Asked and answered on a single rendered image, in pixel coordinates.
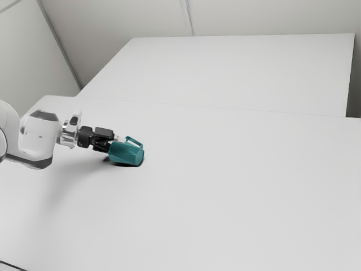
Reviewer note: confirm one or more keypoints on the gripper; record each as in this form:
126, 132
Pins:
85, 138

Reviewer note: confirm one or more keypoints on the teal faceted mug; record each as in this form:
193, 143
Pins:
127, 154

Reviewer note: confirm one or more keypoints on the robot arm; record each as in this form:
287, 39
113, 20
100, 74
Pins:
34, 135

